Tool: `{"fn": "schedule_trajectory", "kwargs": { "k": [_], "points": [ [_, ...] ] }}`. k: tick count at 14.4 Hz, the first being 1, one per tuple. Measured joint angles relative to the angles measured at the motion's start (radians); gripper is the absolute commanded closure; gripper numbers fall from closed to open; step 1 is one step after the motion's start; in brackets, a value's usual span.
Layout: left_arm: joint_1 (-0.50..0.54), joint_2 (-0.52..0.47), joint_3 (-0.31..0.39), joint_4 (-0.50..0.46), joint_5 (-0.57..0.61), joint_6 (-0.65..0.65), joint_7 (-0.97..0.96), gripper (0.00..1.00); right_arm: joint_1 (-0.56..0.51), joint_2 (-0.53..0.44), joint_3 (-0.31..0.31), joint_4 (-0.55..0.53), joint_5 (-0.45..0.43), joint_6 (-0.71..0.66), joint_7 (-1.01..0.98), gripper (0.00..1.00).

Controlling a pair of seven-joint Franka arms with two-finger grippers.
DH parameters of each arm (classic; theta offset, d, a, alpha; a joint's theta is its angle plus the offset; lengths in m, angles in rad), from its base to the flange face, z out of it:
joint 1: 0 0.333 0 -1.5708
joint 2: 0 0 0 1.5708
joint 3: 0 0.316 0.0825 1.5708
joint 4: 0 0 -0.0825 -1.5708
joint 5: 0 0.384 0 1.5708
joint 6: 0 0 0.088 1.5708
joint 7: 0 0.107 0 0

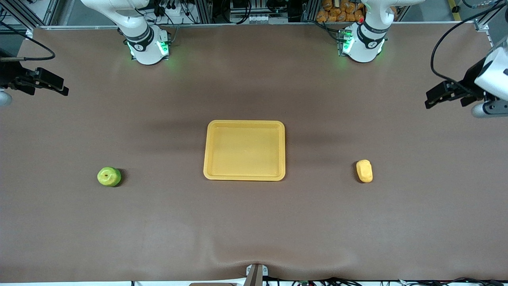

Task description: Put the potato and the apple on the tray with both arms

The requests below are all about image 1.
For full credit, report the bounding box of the brown table cover mat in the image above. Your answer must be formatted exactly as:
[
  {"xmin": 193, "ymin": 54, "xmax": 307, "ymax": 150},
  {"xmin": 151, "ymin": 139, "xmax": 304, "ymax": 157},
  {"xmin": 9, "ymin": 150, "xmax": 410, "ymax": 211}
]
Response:
[{"xmin": 0, "ymin": 22, "xmax": 508, "ymax": 284}]

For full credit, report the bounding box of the bag of orange objects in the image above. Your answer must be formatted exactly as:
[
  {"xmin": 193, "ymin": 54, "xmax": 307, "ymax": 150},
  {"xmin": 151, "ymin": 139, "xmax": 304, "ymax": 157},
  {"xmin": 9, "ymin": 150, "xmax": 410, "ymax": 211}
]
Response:
[{"xmin": 316, "ymin": 0, "xmax": 366, "ymax": 23}]

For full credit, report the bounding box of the black cable bundle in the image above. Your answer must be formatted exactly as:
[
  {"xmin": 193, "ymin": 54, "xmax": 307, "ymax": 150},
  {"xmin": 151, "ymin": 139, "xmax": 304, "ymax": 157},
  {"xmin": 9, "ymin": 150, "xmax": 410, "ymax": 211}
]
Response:
[{"xmin": 292, "ymin": 277, "xmax": 508, "ymax": 286}]

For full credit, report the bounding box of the yellow plastic tray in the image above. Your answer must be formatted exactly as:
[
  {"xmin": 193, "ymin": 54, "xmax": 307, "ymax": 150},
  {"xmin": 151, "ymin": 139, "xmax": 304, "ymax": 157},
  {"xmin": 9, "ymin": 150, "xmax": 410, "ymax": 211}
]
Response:
[{"xmin": 203, "ymin": 120, "xmax": 286, "ymax": 182}]

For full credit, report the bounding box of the green apple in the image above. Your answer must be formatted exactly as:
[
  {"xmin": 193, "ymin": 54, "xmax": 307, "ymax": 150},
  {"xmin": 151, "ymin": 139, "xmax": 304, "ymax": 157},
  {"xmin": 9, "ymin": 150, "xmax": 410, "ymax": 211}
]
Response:
[{"xmin": 97, "ymin": 166, "xmax": 122, "ymax": 187}]

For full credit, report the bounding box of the white power strip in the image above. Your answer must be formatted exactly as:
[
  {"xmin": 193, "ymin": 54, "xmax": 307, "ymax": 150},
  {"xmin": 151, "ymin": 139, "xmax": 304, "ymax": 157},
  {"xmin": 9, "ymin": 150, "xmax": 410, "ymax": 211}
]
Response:
[{"xmin": 164, "ymin": 0, "xmax": 188, "ymax": 19}]

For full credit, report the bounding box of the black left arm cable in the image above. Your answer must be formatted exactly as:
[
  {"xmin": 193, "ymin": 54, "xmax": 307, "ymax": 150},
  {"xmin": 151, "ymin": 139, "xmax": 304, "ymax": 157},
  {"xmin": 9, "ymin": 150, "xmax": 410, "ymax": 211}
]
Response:
[{"xmin": 430, "ymin": 0, "xmax": 508, "ymax": 97}]

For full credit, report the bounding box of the metal table edge clamp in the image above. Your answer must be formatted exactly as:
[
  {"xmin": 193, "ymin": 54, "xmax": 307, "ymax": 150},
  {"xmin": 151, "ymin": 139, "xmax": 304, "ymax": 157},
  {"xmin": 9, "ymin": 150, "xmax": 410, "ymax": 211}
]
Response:
[{"xmin": 246, "ymin": 263, "xmax": 269, "ymax": 286}]

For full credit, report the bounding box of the yellow potato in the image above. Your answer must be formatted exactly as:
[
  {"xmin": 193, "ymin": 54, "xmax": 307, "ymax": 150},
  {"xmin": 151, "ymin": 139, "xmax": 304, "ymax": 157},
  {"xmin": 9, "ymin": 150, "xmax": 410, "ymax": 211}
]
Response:
[{"xmin": 356, "ymin": 159, "xmax": 374, "ymax": 184}]

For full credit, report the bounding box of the aluminium frame post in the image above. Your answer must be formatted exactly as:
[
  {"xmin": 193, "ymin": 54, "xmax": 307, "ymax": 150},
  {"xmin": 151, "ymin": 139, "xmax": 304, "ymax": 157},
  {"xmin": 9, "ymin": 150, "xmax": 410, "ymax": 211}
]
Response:
[
  {"xmin": 0, "ymin": 0, "xmax": 61, "ymax": 29},
  {"xmin": 301, "ymin": 0, "xmax": 320, "ymax": 23},
  {"xmin": 196, "ymin": 0, "xmax": 214, "ymax": 24}
]

